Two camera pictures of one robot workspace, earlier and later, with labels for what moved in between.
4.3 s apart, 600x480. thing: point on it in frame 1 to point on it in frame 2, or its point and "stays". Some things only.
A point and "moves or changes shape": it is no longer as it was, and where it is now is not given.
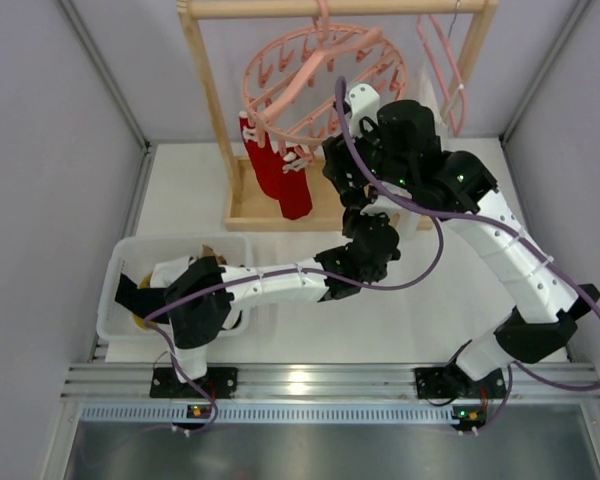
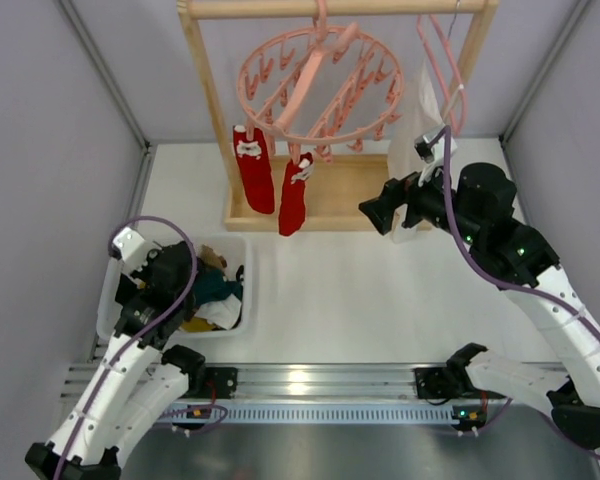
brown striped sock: x=209 y=252 stays
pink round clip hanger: x=289 y=83 stays
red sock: x=295 y=199 moves or changes shape
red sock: x=266 y=162 moves or changes shape
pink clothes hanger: x=458 y=129 stays
